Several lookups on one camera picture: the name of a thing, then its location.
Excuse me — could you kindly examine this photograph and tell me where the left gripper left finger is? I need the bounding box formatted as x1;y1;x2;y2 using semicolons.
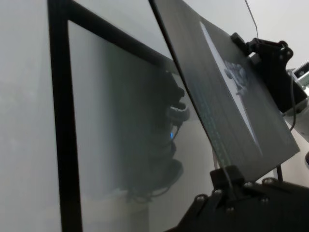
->
209;167;232;194

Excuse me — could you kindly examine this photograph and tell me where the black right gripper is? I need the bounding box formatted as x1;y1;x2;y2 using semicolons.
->
230;32;309;114

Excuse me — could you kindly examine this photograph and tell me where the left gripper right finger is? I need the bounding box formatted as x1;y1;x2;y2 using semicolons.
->
226;165;247;202

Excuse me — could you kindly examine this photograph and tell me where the black company introduction poster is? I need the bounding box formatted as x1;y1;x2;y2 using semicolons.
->
149;0;301;191

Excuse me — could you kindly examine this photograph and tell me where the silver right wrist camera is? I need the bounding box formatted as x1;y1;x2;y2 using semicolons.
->
291;61;309;86

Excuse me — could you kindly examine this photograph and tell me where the grey right gripper cable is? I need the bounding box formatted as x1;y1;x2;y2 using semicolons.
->
244;0;297;130

